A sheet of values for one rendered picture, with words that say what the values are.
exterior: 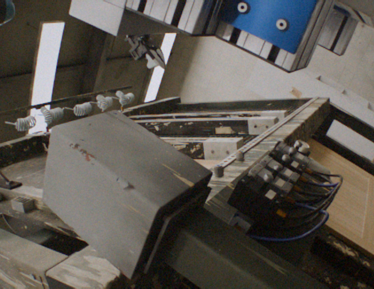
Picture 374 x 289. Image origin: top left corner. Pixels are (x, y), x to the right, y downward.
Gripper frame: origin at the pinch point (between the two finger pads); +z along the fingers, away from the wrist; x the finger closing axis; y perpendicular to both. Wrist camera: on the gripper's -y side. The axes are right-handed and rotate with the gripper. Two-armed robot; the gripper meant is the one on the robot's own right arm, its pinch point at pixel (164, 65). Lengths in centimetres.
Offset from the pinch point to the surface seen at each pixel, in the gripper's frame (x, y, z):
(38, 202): 61, 21, 22
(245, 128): -34, 5, 36
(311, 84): -347, 44, 32
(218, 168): 36, -18, 42
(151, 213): 84, -41, 41
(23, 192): 61, 27, 17
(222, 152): 8.3, -4.2, 39.3
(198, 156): 8.5, 4.8, 35.7
